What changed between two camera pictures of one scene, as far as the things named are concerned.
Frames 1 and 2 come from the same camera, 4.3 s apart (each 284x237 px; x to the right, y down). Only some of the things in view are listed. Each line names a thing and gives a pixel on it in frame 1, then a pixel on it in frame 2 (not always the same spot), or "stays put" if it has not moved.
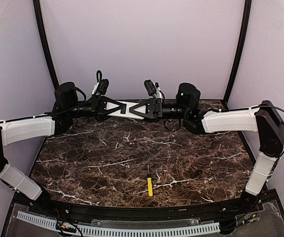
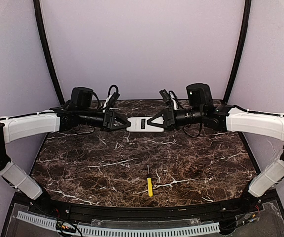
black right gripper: (157, 108) → (169, 117)
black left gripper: (96, 106) → (108, 119)
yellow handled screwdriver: (149, 182) stays put
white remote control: (128, 113) → (140, 124)
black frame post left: (36, 3) stays put
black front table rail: (151, 213) stays put
